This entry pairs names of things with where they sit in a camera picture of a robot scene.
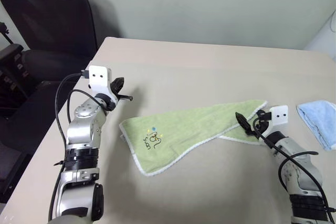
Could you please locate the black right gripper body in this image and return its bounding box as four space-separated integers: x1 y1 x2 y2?
252 118 270 137

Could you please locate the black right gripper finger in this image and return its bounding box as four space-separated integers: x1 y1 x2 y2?
235 111 255 137

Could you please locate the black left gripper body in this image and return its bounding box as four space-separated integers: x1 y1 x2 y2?
110 85 121 99

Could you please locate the green towel with embroidered logo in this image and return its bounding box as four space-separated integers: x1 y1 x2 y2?
119 99 268 177

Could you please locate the blue cloth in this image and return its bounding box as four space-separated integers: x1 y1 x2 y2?
296 100 336 152

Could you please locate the black office chair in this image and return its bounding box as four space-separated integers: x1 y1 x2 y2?
0 0 124 205

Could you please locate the black adjustable armrest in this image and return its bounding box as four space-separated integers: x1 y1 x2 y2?
0 43 27 109

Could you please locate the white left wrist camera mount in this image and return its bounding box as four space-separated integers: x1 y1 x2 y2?
88 65 118 103

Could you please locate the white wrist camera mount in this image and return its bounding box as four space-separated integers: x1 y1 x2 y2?
269 105 289 126
88 65 118 103

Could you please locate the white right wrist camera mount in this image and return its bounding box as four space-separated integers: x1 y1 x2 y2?
269 105 289 126

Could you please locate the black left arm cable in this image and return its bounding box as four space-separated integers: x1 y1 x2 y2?
48 69 98 222

